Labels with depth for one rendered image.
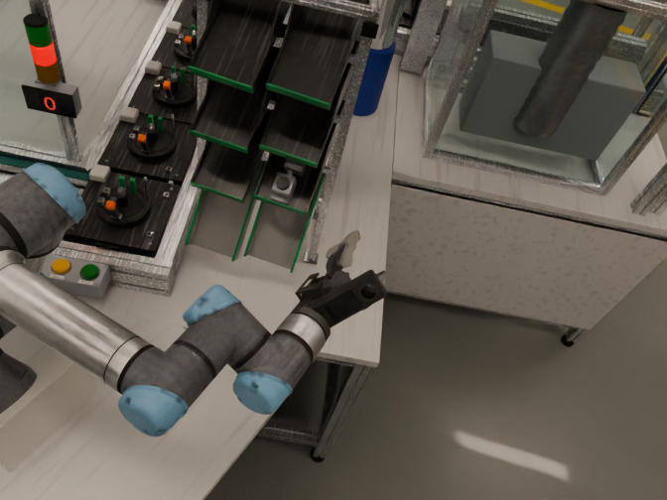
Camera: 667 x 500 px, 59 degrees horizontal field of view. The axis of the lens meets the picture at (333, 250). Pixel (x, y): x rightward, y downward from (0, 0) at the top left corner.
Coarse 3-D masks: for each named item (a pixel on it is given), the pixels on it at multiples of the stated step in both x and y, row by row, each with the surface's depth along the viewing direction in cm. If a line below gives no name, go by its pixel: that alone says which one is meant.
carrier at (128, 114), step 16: (128, 112) 179; (128, 128) 177; (144, 128) 176; (160, 128) 175; (176, 128) 181; (112, 144) 172; (128, 144) 171; (160, 144) 173; (176, 144) 175; (192, 144) 178; (112, 160) 169; (128, 160) 170; (144, 160) 171; (160, 160) 172; (176, 160) 173; (144, 176) 168; (160, 176) 168; (176, 176) 169
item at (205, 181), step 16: (272, 96) 145; (208, 144) 141; (256, 144) 143; (208, 160) 141; (224, 160) 141; (240, 160) 142; (256, 160) 139; (208, 176) 140; (224, 176) 140; (240, 176) 141; (224, 192) 139; (240, 192) 140
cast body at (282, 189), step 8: (280, 176) 136; (288, 176) 136; (280, 184) 134; (288, 184) 134; (296, 184) 141; (272, 192) 138; (280, 192) 136; (288, 192) 135; (280, 200) 138; (288, 200) 138
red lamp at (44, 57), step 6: (30, 48) 135; (36, 48) 133; (42, 48) 134; (48, 48) 134; (36, 54) 135; (42, 54) 135; (48, 54) 135; (54, 54) 137; (36, 60) 136; (42, 60) 136; (48, 60) 136; (54, 60) 138
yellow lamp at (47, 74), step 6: (36, 66) 138; (42, 66) 137; (48, 66) 138; (54, 66) 139; (42, 72) 139; (48, 72) 139; (54, 72) 140; (42, 78) 140; (48, 78) 140; (54, 78) 141
